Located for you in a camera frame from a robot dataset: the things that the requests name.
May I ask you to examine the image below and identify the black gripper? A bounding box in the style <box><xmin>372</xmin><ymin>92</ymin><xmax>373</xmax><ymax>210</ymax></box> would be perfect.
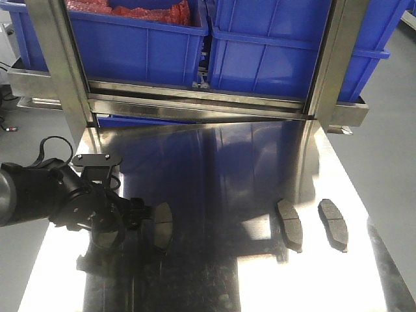
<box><xmin>49</xmin><ymin>183</ymin><xmax>153</xmax><ymax>250</ymax></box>

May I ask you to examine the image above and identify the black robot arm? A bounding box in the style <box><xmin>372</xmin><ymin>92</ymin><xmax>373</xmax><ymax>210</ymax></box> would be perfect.
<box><xmin>1</xmin><ymin>159</ymin><xmax>153</xmax><ymax>247</ymax></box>

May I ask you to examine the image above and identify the second-left grey brake pad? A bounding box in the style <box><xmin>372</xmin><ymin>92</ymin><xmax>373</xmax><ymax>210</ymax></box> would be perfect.
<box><xmin>153</xmin><ymin>202</ymin><xmax>174</xmax><ymax>254</ymax></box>

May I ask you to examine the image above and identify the second-right grey brake pad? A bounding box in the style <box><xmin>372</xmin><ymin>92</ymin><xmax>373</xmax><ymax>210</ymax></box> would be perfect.
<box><xmin>276</xmin><ymin>199</ymin><xmax>303</xmax><ymax>253</ymax></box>

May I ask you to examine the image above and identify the lower blue plastic bin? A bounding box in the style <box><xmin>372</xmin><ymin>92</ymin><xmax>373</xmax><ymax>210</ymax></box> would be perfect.
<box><xmin>97</xmin><ymin>115</ymin><xmax>196</xmax><ymax>127</ymax></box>

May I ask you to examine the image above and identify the blue plastic bin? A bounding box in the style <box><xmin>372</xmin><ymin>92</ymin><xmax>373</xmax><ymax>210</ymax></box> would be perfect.
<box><xmin>1</xmin><ymin>1</ymin><xmax>209</xmax><ymax>86</ymax></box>
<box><xmin>206</xmin><ymin>0</ymin><xmax>410</xmax><ymax>102</ymax></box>
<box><xmin>97</xmin><ymin>115</ymin><xmax>196</xmax><ymax>127</ymax></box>

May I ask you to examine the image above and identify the left blue plastic bin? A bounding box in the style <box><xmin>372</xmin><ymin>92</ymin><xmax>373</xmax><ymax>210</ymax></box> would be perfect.
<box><xmin>1</xmin><ymin>1</ymin><xmax>209</xmax><ymax>86</ymax></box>

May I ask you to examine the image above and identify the red bubble wrap bag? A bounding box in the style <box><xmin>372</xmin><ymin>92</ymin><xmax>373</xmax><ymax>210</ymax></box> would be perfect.
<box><xmin>65</xmin><ymin>1</ymin><xmax>191</xmax><ymax>26</ymax></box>

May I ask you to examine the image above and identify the right blue plastic bin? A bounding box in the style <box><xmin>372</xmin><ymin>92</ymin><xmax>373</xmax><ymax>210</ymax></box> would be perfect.
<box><xmin>206</xmin><ymin>0</ymin><xmax>410</xmax><ymax>102</ymax></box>

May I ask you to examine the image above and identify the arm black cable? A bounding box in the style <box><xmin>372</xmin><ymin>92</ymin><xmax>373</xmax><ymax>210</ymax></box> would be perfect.
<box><xmin>27</xmin><ymin>135</ymin><xmax>75</xmax><ymax>170</ymax></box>

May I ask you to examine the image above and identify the stainless steel rack frame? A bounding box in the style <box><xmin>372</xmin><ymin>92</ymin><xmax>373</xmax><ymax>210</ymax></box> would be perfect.
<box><xmin>9</xmin><ymin>1</ymin><xmax>368</xmax><ymax>142</ymax></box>

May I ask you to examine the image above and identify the black cable with red plug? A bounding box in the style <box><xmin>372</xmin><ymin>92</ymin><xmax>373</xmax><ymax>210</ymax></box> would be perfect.
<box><xmin>0</xmin><ymin>61</ymin><xmax>19</xmax><ymax>133</ymax></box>

